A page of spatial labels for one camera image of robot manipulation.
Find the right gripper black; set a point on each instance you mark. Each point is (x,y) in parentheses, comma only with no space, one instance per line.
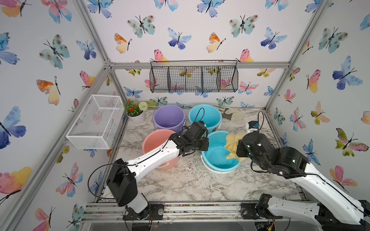
(241,147)

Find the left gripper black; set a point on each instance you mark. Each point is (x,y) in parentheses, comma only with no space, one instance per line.
(204,144)

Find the yellow microfiber cloth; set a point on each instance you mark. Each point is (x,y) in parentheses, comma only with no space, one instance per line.
(232,140)

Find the teal plastic bucket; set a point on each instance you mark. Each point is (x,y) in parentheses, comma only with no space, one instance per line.
(209,114)
(215,157)

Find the pink plastic bucket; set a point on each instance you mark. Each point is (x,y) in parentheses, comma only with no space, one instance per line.
(155,139)

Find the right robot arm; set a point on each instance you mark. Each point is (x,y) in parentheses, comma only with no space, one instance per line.
(334,210)

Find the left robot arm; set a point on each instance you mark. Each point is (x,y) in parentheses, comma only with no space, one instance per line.
(124,175)

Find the purple plastic bucket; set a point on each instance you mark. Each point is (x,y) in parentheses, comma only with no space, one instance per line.
(170,117)

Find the beige patterned folded cloth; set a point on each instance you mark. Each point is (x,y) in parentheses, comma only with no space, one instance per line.
(230,114)

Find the potted flower plant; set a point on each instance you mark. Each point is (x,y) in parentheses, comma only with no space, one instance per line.
(135,110)

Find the black wire wall basket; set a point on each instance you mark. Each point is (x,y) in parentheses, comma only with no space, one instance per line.
(193,76)

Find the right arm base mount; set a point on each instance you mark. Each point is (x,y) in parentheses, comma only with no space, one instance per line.
(256,211)

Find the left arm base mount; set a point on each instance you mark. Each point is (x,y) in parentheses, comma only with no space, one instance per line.
(153,211)

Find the white wire mesh basket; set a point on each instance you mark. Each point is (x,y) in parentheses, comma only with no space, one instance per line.
(97,123)

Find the aluminium front rail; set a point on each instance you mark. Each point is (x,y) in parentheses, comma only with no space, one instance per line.
(203,212)

